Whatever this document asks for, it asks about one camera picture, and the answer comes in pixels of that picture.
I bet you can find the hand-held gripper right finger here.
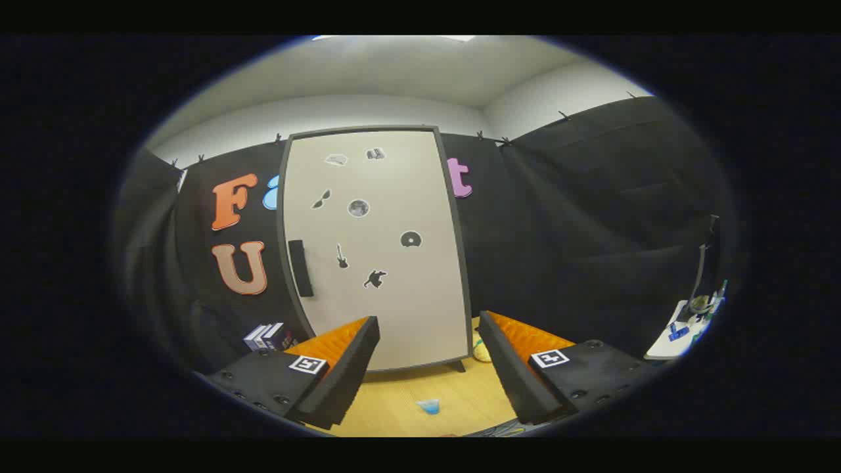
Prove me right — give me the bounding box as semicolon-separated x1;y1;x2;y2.
476;310;663;426

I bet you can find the dark blue book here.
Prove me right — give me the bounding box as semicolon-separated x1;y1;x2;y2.
261;322;296;351

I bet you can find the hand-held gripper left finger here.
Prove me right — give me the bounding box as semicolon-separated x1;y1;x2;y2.
202;315;382;432

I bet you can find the black backdrop cloth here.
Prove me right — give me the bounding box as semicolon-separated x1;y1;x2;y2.
115;95;737;375

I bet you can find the dark grey cabinet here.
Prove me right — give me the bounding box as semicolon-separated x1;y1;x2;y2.
276;125;474;374

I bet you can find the white side table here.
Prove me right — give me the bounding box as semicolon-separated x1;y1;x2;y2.
644;299;723;361

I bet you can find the black door handle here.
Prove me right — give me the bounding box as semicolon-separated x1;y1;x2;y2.
288;240;315;298

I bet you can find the light grey cabinet door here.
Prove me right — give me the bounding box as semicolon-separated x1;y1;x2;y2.
283;129;468;372

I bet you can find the black curved stand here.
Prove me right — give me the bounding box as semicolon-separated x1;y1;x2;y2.
677;214;721;323

